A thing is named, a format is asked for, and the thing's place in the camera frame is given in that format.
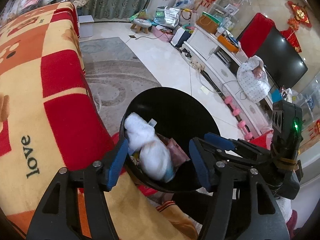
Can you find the small wooden stool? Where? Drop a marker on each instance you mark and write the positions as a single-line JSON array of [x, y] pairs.
[[139, 25]]

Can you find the pink paper wrapper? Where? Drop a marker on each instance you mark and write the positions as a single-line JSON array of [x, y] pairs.
[[178, 156]]

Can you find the black television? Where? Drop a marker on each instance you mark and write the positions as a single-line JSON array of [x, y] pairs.
[[281, 61]]

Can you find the brown paper gift bag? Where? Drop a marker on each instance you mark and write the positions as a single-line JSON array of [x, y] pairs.
[[208, 23]]

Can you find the silver foil bag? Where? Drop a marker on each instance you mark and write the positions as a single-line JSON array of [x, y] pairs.
[[167, 17]]

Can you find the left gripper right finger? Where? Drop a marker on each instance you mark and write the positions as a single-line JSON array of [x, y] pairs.
[[240, 208]]

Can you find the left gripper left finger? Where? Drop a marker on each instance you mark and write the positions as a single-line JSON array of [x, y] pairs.
[[57, 215]]

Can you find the black round trash bin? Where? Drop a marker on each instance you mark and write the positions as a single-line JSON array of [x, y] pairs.
[[179, 116]]

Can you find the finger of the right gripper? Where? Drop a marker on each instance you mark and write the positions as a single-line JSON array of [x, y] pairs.
[[219, 142]]

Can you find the patterned red orange blanket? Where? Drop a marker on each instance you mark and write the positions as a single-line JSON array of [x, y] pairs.
[[48, 116]]

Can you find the grey patterned rug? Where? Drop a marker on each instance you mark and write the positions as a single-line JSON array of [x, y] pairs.
[[115, 75]]

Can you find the pink dumbbell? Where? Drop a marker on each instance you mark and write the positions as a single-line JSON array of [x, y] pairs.
[[236, 113]]

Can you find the white tissue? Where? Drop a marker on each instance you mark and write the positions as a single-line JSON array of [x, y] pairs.
[[154, 157]]

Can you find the white dotted baby bundle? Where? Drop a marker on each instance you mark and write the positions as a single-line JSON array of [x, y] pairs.
[[253, 80]]

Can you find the white tv cabinet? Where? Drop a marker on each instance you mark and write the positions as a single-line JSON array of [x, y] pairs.
[[218, 66]]

